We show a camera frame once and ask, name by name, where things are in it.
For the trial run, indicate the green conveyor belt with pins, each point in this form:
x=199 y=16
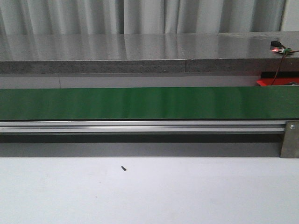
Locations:
x=274 y=102

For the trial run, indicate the red plastic tray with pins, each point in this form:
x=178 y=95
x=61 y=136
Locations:
x=277 y=81

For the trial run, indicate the small sensor circuit board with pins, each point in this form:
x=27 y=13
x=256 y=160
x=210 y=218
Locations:
x=278 y=47

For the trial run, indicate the white curtain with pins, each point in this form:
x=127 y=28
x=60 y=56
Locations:
x=38 y=17

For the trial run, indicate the aluminium conveyor frame rail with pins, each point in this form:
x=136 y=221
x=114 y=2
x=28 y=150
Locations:
x=134 y=126

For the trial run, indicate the steel conveyor support bracket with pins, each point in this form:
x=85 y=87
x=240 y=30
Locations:
x=290 y=146

